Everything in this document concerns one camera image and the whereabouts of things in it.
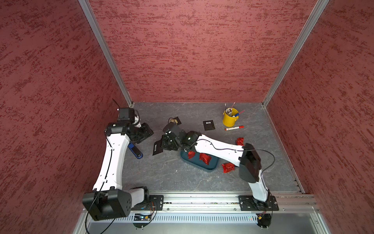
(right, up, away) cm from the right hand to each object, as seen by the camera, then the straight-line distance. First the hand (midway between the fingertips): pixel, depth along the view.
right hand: (159, 146), depth 77 cm
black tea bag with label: (+31, +10, +30) cm, 44 cm away
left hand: (-5, +5, -2) cm, 7 cm away
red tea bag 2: (+26, -9, +9) cm, 29 cm away
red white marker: (+49, +8, +28) cm, 57 cm away
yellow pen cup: (+45, +17, +22) cm, 53 cm away
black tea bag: (-1, 0, +2) cm, 2 cm away
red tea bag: (+17, -8, +12) cm, 22 cm away
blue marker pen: (-18, -6, +14) cm, 24 cm away
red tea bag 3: (+50, 0, +18) cm, 54 cm away
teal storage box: (+21, -12, +10) cm, 26 cm away
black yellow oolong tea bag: (+5, +14, +33) cm, 36 cm away
